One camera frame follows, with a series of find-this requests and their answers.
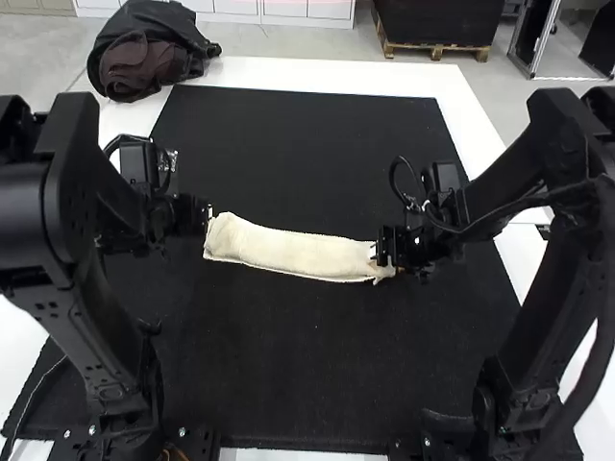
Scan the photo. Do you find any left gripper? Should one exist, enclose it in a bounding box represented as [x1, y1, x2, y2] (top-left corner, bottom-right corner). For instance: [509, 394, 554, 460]
[146, 190, 216, 242]

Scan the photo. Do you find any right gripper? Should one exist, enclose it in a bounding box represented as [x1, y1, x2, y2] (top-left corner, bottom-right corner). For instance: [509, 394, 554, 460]
[376, 221, 463, 285]

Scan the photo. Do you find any pale towel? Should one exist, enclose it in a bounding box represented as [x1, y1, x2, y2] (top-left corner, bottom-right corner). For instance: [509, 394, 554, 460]
[202, 210, 398, 287]

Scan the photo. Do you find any black mat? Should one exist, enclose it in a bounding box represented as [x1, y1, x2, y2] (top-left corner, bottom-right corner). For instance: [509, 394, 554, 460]
[0, 85, 583, 457]

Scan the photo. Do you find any black crumpled jacket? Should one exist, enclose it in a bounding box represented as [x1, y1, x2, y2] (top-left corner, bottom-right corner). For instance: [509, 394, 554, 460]
[86, 0, 224, 104]

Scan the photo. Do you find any wooden pallet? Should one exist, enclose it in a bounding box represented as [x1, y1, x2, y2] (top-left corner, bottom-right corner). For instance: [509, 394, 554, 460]
[374, 8, 492, 63]

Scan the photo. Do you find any black crate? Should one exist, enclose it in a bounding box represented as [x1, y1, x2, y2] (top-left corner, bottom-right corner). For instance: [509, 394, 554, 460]
[372, 0, 506, 48]

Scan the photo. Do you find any grey cupboard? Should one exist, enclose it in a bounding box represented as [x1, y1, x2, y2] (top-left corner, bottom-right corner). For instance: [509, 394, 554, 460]
[88, 0, 357, 21]

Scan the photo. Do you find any black panel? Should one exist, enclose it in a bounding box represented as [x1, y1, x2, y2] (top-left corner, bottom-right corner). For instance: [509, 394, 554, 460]
[578, 0, 615, 80]

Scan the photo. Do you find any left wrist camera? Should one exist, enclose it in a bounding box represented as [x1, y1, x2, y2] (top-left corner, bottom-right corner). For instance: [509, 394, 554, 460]
[117, 137, 180, 187]

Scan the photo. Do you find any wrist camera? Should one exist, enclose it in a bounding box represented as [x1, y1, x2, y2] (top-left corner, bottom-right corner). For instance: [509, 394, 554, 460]
[429, 161, 461, 196]
[117, 137, 180, 187]

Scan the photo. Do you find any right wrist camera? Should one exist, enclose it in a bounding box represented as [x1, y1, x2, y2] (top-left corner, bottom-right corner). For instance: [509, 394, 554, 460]
[429, 161, 461, 196]

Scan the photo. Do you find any grey metal frame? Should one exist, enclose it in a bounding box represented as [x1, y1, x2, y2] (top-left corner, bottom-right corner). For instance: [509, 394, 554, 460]
[505, 0, 564, 82]

